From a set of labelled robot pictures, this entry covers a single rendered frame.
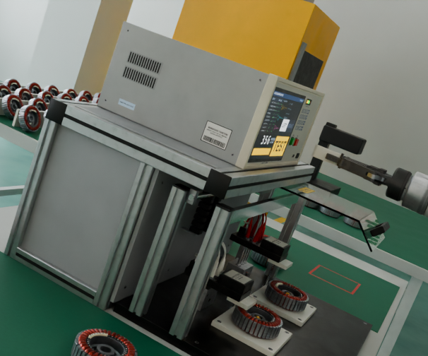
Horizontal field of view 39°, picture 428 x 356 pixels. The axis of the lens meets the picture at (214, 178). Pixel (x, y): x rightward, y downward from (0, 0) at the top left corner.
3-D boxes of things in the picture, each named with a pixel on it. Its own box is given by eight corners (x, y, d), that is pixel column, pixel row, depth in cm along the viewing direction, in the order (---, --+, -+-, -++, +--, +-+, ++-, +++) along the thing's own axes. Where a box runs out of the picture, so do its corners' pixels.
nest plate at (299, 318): (315, 311, 164) (316, 308, 163) (301, 327, 150) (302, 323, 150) (265, 287, 169) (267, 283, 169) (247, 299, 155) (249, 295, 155)
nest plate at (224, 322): (291, 337, 141) (292, 333, 141) (271, 358, 128) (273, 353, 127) (234, 308, 146) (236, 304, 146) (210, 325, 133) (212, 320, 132)
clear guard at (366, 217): (384, 239, 169) (393, 219, 168) (371, 252, 147) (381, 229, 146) (279, 192, 180) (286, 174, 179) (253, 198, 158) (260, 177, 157)
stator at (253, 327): (283, 331, 140) (289, 317, 139) (268, 346, 130) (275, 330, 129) (241, 309, 144) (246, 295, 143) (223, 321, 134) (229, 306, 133)
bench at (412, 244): (407, 316, 455) (448, 225, 441) (370, 417, 284) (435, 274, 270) (275, 253, 492) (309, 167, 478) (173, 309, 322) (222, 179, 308)
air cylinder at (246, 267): (247, 282, 167) (254, 265, 166) (237, 288, 160) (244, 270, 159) (231, 275, 169) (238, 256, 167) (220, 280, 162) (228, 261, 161)
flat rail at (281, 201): (301, 201, 175) (305, 191, 175) (221, 227, 118) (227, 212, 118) (298, 199, 176) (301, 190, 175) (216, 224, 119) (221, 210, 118)
